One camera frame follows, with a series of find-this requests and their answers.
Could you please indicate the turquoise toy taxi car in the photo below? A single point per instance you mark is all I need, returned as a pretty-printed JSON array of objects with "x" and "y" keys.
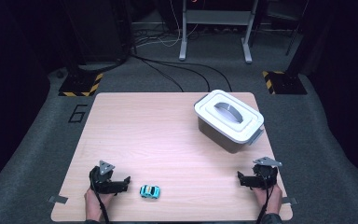
[{"x": 149, "y": 191}]

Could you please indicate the black stand with striped base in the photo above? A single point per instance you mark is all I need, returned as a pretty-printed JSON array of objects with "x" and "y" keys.
[
  {"x": 80, "y": 84},
  {"x": 284, "y": 82}
]

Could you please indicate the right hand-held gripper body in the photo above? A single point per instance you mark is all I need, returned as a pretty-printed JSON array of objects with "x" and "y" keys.
[{"x": 265, "y": 175}]

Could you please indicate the grey plastic storage box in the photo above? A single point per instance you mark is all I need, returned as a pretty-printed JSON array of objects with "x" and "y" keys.
[{"x": 223, "y": 140}]

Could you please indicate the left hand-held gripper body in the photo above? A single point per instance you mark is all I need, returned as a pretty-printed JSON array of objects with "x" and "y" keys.
[{"x": 101, "y": 182}]

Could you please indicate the person's left hand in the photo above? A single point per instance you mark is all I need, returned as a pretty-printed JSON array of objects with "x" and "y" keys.
[{"x": 97, "y": 202}]

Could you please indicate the grey tape piece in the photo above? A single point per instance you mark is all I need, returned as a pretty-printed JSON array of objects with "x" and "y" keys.
[
  {"x": 289, "y": 201},
  {"x": 57, "y": 199}
]

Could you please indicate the white metal stand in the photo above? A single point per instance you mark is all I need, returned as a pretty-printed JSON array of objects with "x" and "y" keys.
[{"x": 217, "y": 17}]

